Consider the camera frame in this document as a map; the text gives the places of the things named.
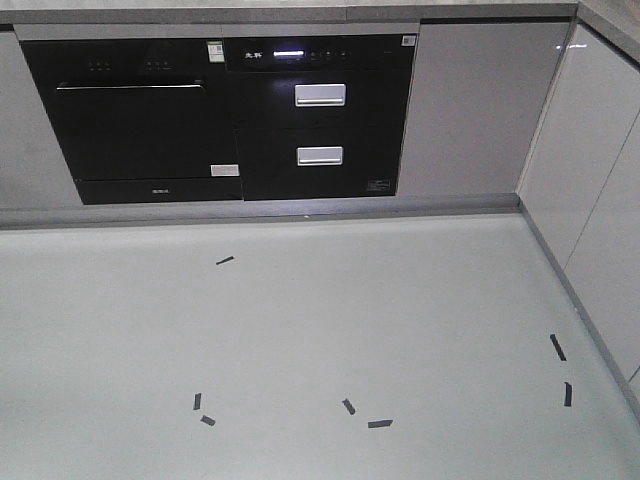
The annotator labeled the black built-in sterilizer cabinet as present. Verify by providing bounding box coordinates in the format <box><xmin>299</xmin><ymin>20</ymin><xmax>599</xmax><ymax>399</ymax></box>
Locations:
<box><xmin>223</xmin><ymin>33</ymin><xmax>417</xmax><ymax>200</ymax></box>

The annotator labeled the black built-in dishwasher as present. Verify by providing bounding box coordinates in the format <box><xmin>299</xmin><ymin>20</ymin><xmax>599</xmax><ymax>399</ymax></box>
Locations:
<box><xmin>21</xmin><ymin>38</ymin><xmax>243</xmax><ymax>205</ymax></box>

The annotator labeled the grey cabinet door panel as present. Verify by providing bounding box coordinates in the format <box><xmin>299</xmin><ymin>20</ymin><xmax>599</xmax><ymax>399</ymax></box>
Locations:
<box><xmin>397</xmin><ymin>21</ymin><xmax>569</xmax><ymax>196</ymax></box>

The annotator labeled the silver lower drawer handle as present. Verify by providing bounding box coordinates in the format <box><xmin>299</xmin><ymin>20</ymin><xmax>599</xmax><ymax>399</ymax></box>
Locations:
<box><xmin>296</xmin><ymin>146</ymin><xmax>344</xmax><ymax>166</ymax></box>

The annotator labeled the silver drawer handle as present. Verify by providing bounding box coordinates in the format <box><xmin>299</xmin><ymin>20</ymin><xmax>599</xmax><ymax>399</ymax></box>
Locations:
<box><xmin>296</xmin><ymin>146</ymin><xmax>344</xmax><ymax>166</ymax></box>
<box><xmin>294</xmin><ymin>83</ymin><xmax>347</xmax><ymax>108</ymax></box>

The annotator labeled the silver upper drawer handle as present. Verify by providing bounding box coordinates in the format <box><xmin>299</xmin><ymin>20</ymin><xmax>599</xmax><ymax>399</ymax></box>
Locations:
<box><xmin>294</xmin><ymin>83</ymin><xmax>347</xmax><ymax>108</ymax></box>

